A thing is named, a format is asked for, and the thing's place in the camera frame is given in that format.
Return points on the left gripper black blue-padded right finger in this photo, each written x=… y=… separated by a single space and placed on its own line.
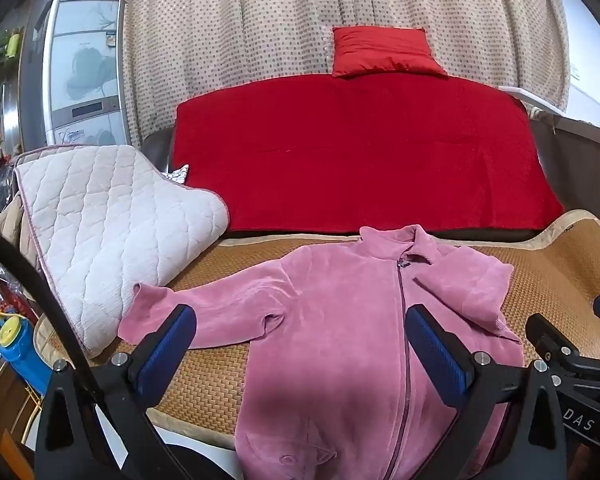
x=530 y=442

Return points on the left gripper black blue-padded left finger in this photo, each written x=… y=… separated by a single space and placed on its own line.
x=97 y=427

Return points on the pink velvet zip jacket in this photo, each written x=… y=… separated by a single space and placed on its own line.
x=332 y=389

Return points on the woven bamboo bed mat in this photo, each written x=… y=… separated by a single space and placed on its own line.
x=556 y=274

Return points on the blue yellow toy bottle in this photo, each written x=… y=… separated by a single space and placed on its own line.
x=17 y=349

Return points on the white quilted folded pad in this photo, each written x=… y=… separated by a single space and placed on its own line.
x=103 y=219

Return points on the red blanket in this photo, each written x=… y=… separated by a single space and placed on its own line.
x=320 y=154

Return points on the silver glass-door cabinet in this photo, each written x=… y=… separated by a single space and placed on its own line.
x=71 y=88

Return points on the red pillow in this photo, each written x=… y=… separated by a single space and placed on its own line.
x=361 y=50

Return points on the beige dotted curtain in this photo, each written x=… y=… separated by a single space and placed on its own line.
x=176 y=49

